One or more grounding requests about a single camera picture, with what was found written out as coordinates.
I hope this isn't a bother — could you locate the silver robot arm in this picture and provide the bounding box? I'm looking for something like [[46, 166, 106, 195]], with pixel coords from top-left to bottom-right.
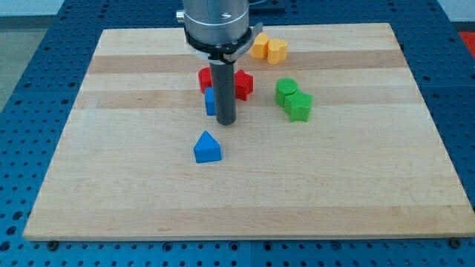
[[175, 0, 249, 45]]

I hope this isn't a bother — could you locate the blue triangle block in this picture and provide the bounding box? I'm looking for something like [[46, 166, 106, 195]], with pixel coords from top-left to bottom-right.
[[193, 131, 222, 163]]

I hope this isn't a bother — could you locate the red star block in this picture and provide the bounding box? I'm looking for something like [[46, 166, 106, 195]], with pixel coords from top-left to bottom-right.
[[235, 70, 254, 101]]

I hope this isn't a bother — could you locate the green star block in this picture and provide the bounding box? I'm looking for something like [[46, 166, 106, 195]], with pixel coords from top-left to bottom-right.
[[284, 90, 313, 122]]

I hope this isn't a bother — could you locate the blue cube block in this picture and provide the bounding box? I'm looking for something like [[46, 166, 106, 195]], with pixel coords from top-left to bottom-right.
[[204, 87, 216, 116]]

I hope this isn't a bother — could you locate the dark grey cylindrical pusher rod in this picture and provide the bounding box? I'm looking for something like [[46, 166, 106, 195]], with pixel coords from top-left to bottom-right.
[[209, 63, 236, 125]]

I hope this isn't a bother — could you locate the red round block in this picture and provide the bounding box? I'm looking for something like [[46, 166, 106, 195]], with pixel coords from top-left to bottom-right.
[[198, 67, 212, 93]]

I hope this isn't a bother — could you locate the green cylinder block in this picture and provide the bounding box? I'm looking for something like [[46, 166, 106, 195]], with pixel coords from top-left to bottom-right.
[[275, 78, 298, 107]]

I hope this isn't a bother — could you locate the yellow hexagon block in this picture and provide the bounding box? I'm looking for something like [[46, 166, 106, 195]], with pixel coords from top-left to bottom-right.
[[249, 33, 269, 59]]

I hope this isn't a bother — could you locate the yellow heart block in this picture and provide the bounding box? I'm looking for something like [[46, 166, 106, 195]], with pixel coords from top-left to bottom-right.
[[267, 39, 288, 65]]

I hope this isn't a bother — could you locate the wooden board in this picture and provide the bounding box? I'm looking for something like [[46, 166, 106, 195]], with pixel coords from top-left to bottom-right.
[[23, 23, 474, 241]]

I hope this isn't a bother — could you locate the black clamp ring with bracket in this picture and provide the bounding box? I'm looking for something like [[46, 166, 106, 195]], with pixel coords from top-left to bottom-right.
[[183, 22, 264, 65]]

